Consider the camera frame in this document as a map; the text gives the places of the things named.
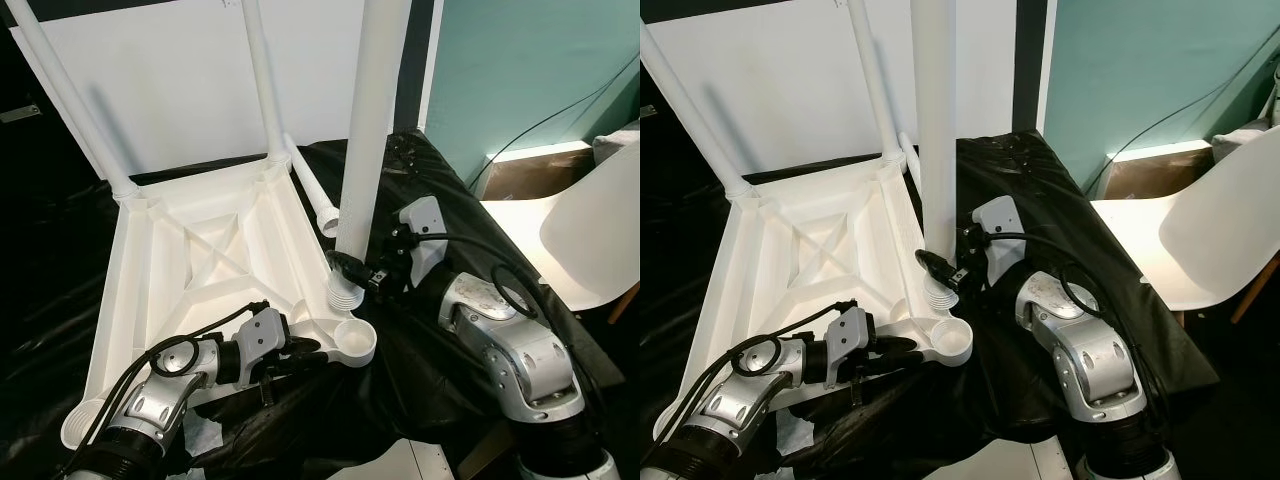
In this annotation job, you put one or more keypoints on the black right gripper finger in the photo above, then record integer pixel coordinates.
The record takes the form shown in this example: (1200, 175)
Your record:
(347, 268)
(933, 268)

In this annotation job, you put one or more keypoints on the white plastic table top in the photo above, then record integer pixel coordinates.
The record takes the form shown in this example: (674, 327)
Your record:
(800, 250)
(200, 250)

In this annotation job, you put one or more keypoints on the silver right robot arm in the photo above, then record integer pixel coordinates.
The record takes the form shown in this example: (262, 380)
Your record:
(520, 350)
(1090, 350)

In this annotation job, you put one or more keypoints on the brown cardboard box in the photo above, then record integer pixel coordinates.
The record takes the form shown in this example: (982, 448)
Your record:
(530, 175)
(1145, 172)

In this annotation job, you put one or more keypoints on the white plastic chair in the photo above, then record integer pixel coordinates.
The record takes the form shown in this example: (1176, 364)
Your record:
(1200, 230)
(580, 230)

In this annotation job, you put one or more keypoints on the small white bundle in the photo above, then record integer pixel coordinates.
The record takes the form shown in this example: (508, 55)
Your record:
(1245, 145)
(615, 145)

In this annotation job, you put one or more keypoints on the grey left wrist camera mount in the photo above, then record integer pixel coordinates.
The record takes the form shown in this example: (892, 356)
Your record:
(850, 340)
(263, 340)

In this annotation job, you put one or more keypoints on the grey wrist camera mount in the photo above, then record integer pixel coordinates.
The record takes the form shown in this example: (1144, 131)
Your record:
(263, 340)
(850, 340)
(1000, 230)
(425, 230)

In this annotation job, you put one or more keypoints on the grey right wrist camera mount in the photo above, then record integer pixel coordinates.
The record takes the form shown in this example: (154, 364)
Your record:
(425, 230)
(1000, 230)

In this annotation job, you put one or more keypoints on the small grey wall plate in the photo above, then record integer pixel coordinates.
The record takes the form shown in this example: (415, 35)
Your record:
(20, 113)

